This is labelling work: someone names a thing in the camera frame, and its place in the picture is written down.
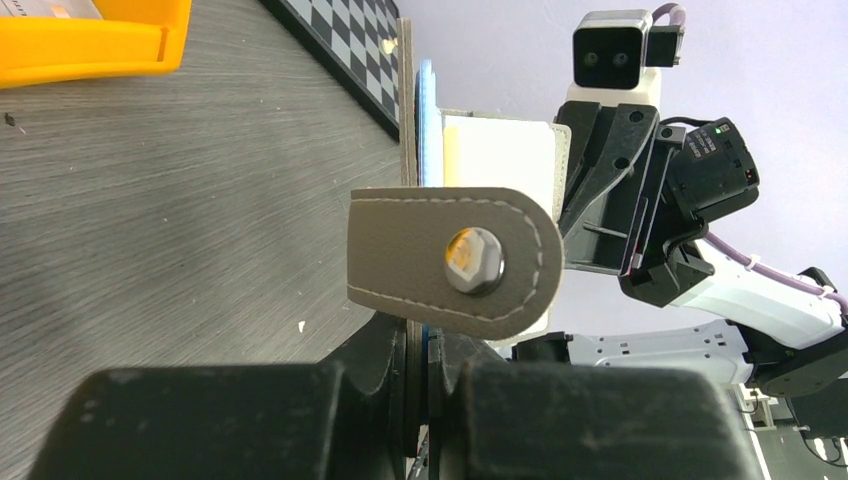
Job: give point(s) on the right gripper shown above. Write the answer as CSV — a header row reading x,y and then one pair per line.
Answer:
x,y
618,215

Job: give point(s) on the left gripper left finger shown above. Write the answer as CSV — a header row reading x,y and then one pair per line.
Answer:
x,y
334,419

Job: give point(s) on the clear plastic card holder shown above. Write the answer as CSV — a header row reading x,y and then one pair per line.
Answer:
x,y
470,243

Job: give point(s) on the right orange storage bin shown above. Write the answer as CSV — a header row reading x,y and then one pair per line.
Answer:
x,y
133,38

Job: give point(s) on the white chess pawn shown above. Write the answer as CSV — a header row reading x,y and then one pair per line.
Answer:
x,y
388,45

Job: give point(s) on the cards in orange bin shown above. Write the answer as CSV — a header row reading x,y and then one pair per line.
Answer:
x,y
73,9

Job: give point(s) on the black white chessboard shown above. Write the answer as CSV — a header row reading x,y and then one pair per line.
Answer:
x,y
347,37

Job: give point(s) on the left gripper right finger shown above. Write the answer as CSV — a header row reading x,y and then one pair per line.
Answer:
x,y
494,419

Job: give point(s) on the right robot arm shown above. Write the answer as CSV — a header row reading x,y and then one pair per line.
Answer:
x,y
783,335

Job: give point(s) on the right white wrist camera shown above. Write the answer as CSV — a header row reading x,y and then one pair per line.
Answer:
x,y
618,54

